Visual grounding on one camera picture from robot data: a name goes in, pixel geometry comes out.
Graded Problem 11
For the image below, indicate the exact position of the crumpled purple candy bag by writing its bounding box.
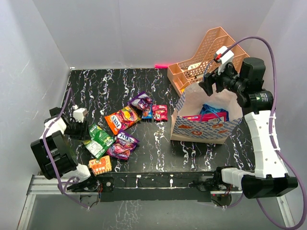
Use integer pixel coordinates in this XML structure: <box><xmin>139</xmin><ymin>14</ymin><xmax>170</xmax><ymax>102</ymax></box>
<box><xmin>128</xmin><ymin>91</ymin><xmax>153</xmax><ymax>111</ymax></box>

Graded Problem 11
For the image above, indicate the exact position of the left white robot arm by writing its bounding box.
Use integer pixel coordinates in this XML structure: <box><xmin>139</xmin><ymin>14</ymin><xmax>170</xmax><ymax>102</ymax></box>
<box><xmin>30</xmin><ymin>106</ymin><xmax>99</xmax><ymax>192</ymax></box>

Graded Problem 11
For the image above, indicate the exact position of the purple Fox's berries candy bag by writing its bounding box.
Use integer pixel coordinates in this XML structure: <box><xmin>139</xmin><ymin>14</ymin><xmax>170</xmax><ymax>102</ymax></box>
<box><xmin>106</xmin><ymin>130</ymin><xmax>140</xmax><ymax>160</ymax></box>

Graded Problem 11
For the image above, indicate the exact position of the magenta snack bag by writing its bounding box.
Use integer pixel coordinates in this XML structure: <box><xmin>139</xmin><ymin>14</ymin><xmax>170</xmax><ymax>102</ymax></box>
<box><xmin>183</xmin><ymin>112</ymin><xmax>229</xmax><ymax>123</ymax></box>

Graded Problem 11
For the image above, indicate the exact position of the blue checkered paper bag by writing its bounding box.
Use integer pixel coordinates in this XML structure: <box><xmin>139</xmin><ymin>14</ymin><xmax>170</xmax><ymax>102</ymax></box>
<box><xmin>170</xmin><ymin>83</ymin><xmax>243</xmax><ymax>144</ymax></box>

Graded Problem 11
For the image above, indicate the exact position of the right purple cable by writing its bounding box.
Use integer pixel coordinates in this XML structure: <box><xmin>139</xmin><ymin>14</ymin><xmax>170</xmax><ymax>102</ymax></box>
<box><xmin>215</xmin><ymin>36</ymin><xmax>306</xmax><ymax>230</ymax></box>

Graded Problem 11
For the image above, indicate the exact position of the peach plastic desk organizer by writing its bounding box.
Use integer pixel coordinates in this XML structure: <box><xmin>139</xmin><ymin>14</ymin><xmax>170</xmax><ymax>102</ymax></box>
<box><xmin>167</xmin><ymin>27</ymin><xmax>235</xmax><ymax>96</ymax></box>

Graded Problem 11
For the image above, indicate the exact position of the small red candy packet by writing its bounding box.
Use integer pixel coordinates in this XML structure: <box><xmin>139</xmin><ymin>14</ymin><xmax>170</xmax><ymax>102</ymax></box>
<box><xmin>152</xmin><ymin>105</ymin><xmax>168</xmax><ymax>121</ymax></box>

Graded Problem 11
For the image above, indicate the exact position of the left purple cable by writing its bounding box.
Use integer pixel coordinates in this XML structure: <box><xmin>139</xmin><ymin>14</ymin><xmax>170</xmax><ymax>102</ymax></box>
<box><xmin>47</xmin><ymin>87</ymin><xmax>90</xmax><ymax>208</ymax></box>

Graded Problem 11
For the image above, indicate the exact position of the pink marker pen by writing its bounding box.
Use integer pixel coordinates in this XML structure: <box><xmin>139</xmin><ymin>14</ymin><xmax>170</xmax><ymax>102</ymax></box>
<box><xmin>154</xmin><ymin>64</ymin><xmax>168</xmax><ymax>69</ymax></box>

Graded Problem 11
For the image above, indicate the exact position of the green Fox's candy bag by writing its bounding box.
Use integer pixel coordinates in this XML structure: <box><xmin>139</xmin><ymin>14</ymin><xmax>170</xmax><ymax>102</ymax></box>
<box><xmin>83</xmin><ymin>124</ymin><xmax>115</xmax><ymax>159</ymax></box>

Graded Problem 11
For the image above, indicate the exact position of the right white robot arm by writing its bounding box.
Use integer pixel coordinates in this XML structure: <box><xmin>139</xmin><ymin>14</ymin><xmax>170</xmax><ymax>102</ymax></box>
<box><xmin>199</xmin><ymin>56</ymin><xmax>298</xmax><ymax>199</ymax></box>

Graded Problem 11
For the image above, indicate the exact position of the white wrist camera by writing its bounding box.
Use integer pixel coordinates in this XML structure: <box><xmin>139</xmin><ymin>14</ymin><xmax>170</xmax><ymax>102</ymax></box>
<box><xmin>213</xmin><ymin>46</ymin><xmax>234</xmax><ymax>74</ymax></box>
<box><xmin>72</xmin><ymin>105</ymin><xmax>88</xmax><ymax>123</ymax></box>

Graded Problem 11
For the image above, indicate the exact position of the small orange snack pack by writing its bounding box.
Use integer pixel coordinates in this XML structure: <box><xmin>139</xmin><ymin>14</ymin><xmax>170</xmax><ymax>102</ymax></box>
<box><xmin>89</xmin><ymin>155</ymin><xmax>112</xmax><ymax>176</ymax></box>

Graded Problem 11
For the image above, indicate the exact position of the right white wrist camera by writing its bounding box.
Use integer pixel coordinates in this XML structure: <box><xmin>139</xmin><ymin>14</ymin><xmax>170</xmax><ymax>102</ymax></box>
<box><xmin>213</xmin><ymin>46</ymin><xmax>234</xmax><ymax>74</ymax></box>

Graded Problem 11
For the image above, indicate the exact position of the blue snack bag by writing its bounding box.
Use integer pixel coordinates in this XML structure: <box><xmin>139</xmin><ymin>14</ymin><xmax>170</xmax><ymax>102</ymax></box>
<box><xmin>200</xmin><ymin>104</ymin><xmax>228</xmax><ymax>115</ymax></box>

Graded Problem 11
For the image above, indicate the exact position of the black front mounting rail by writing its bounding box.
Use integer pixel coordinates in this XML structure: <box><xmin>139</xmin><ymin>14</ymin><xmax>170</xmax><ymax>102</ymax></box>
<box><xmin>74</xmin><ymin>171</ymin><xmax>240</xmax><ymax>203</ymax></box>

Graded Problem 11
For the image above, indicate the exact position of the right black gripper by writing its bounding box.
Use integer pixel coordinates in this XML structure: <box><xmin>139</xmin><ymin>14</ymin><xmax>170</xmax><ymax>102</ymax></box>
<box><xmin>199</xmin><ymin>61</ymin><xmax>246</xmax><ymax>96</ymax></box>

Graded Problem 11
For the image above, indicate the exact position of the purple cable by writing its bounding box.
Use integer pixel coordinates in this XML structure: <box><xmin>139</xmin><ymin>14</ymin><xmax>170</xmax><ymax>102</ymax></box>
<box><xmin>47</xmin><ymin>87</ymin><xmax>90</xmax><ymax>208</ymax></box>
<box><xmin>215</xmin><ymin>36</ymin><xmax>306</xmax><ymax>230</ymax></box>

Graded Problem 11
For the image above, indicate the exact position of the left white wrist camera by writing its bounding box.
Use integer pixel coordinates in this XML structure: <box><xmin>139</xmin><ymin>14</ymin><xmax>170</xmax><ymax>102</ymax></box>
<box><xmin>72</xmin><ymin>105</ymin><xmax>88</xmax><ymax>123</ymax></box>

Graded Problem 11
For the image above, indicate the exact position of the blue M&M's packet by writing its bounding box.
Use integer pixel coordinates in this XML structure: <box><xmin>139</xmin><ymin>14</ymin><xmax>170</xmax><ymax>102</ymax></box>
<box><xmin>142</xmin><ymin>106</ymin><xmax>153</xmax><ymax>119</ymax></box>

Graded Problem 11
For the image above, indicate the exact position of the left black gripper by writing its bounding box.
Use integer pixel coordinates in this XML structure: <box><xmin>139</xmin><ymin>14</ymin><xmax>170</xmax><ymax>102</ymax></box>
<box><xmin>64</xmin><ymin>119</ymin><xmax>91</xmax><ymax>141</ymax></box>

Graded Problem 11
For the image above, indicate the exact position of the orange Fox's fruits candy bag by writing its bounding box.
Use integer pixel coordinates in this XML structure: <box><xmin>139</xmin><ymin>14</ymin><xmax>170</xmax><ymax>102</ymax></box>
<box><xmin>105</xmin><ymin>105</ymin><xmax>141</xmax><ymax>135</ymax></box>

